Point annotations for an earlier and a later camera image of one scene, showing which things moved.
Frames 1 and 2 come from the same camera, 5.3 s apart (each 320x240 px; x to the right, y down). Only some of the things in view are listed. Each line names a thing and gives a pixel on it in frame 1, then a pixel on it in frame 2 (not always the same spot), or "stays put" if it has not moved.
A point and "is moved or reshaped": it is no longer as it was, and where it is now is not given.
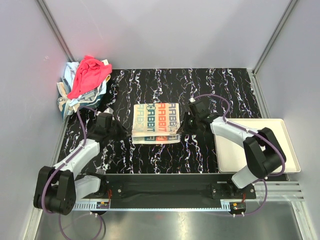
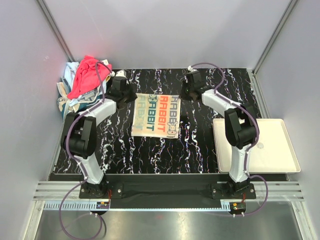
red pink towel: x=90 y=73 stays put
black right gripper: x=184 y=130 -> x=186 y=83
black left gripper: x=124 y=133 -> x=133 y=96
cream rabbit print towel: x=156 y=123 is moved or reshaped
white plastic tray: x=231 y=155 stays put
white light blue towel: x=69 y=72 stays put
